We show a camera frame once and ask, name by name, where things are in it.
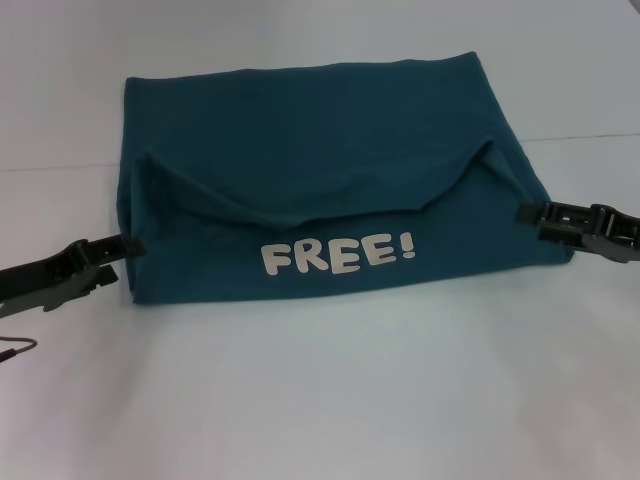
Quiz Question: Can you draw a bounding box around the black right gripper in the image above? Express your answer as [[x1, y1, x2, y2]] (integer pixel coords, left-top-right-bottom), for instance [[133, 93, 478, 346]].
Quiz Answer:
[[518, 201, 640, 264]]

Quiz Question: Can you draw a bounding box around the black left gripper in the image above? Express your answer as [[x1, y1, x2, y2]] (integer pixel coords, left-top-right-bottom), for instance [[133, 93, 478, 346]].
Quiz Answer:
[[0, 234, 146, 319]]

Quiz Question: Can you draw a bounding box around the teal blue t-shirt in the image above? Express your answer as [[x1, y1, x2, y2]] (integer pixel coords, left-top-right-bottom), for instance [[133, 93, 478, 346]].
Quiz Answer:
[[117, 51, 575, 307]]

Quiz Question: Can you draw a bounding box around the dark cable with metal plug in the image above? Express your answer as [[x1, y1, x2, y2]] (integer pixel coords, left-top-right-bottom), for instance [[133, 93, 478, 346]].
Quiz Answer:
[[0, 337, 39, 365]]

